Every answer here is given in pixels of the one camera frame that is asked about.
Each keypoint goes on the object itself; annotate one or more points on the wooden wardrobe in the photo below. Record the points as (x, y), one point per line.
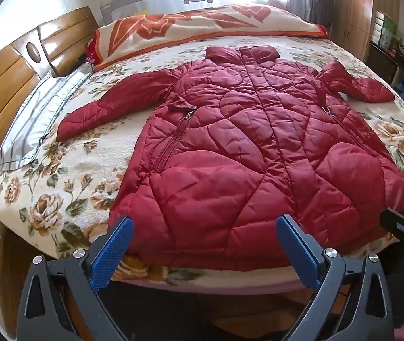
(353, 10)

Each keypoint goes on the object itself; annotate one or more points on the red quilted puffer jacket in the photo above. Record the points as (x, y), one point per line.
(244, 156)

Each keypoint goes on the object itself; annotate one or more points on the cream floral bed blanket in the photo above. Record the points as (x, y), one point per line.
(60, 206)

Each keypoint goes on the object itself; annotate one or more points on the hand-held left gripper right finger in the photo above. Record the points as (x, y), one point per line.
(299, 252)

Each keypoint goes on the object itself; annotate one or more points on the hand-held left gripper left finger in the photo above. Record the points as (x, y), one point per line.
(111, 254)

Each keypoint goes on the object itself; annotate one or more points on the grey striped pillow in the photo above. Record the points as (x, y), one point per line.
(35, 120)

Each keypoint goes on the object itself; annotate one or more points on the dark cluttered shelf unit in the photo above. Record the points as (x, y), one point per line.
(397, 53)

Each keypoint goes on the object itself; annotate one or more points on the orange and cream folded blanket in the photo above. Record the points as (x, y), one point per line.
(195, 25)

